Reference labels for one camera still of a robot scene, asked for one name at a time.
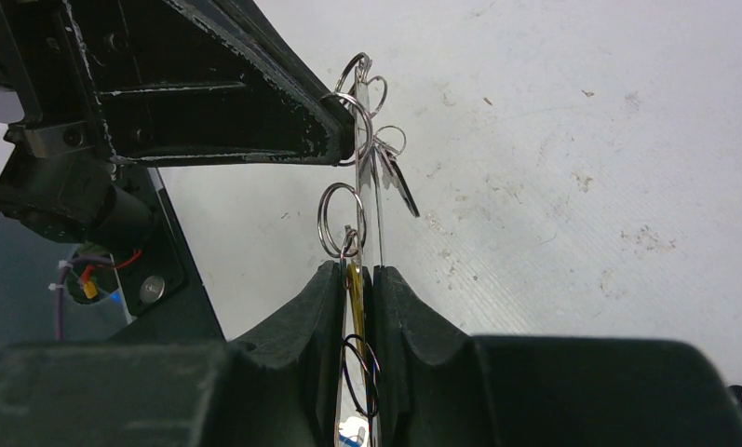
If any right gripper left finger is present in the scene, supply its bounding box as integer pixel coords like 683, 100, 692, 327
0, 262, 344, 446

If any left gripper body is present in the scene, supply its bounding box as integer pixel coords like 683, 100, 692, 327
0, 1, 155, 247

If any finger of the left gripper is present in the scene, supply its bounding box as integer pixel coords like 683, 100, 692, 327
61, 1, 354, 167

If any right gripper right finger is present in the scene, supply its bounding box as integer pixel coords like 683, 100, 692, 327
370, 266, 742, 446

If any metal key ring plate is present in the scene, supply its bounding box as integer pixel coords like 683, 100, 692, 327
317, 52, 408, 446

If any yellow tagged key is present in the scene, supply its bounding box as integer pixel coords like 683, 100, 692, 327
346, 263, 365, 358

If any black tagged key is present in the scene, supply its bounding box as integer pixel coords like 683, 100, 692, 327
376, 143, 421, 218

